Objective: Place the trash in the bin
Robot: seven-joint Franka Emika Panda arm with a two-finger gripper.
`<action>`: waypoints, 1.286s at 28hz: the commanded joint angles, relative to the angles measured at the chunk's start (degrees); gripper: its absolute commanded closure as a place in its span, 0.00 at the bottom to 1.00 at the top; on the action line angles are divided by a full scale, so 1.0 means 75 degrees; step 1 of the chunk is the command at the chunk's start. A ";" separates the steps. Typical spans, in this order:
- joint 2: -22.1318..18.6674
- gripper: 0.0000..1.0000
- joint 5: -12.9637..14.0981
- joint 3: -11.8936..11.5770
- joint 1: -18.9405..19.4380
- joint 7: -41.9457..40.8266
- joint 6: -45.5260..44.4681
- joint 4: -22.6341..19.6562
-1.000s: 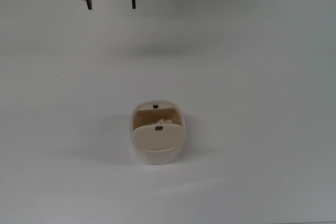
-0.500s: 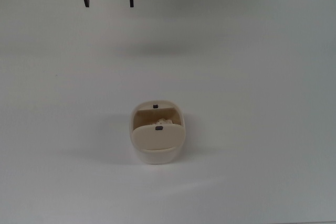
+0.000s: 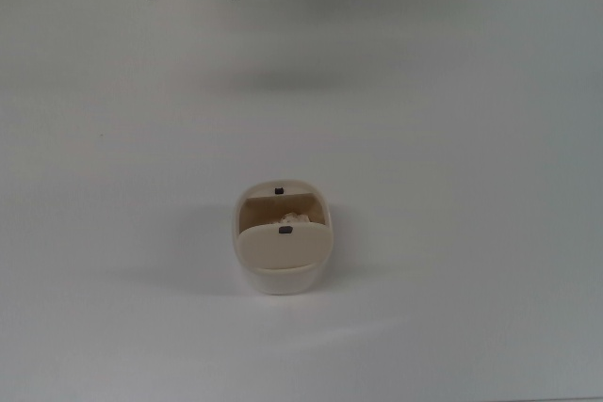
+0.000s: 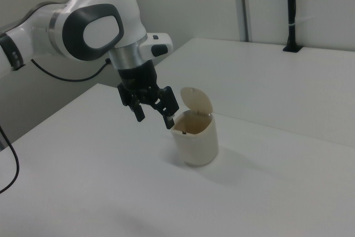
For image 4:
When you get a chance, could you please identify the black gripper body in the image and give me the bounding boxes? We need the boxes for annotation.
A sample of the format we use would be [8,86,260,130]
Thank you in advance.
[116,59,164,105]

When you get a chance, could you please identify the small white lidded bin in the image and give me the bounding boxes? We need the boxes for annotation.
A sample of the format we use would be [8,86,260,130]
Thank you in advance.
[170,86,220,168]

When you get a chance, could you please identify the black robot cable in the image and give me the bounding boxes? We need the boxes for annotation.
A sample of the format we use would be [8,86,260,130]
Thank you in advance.
[0,57,111,194]

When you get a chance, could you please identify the grey partition post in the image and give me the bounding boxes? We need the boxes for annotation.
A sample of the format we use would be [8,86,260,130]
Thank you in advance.
[237,0,252,42]

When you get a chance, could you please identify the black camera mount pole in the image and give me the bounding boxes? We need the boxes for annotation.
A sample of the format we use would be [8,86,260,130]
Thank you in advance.
[282,0,303,53]

